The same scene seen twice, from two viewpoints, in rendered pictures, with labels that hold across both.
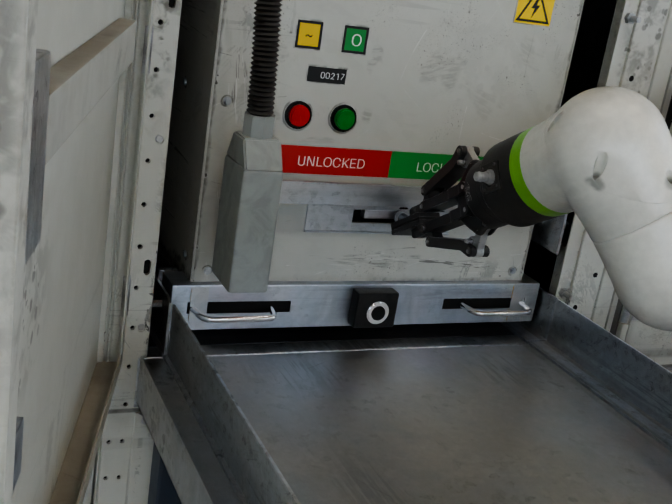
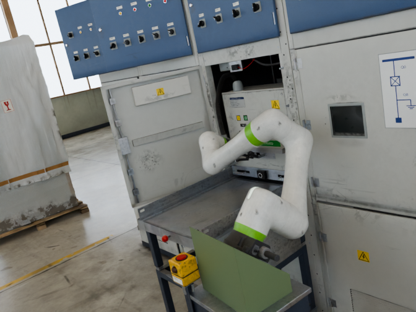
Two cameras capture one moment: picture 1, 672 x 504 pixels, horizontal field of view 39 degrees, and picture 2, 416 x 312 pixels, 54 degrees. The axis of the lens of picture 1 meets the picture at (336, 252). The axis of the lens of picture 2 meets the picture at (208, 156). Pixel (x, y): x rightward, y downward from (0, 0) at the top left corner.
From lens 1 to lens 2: 2.32 m
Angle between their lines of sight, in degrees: 75
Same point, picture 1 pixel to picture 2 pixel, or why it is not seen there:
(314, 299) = (252, 171)
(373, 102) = not seen: hidden behind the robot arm
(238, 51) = (229, 122)
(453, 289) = (278, 172)
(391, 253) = (265, 162)
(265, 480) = (186, 190)
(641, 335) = (320, 191)
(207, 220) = not seen: hidden behind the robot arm
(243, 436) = (194, 186)
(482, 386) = not seen: hidden behind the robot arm
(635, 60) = (293, 115)
